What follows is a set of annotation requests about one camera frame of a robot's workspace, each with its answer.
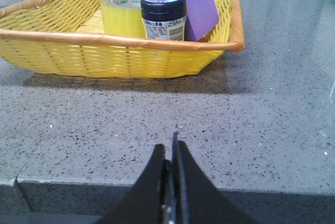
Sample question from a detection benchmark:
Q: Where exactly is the yellow tape roll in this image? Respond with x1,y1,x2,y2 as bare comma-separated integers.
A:
100,0,146,38

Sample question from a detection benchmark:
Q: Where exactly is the dark jar with blue lid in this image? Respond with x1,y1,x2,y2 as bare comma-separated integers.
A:
140,0,187,41

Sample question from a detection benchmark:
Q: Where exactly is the yellow woven plastic basket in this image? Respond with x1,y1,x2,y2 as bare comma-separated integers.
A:
1,0,245,78

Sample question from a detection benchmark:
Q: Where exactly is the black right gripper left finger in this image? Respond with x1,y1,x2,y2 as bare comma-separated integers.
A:
96,144,170,223

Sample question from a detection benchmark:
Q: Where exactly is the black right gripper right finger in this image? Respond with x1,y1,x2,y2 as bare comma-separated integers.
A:
171,132,257,223

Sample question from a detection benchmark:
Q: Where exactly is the purple foam block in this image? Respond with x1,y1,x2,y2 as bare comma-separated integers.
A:
184,0,219,41

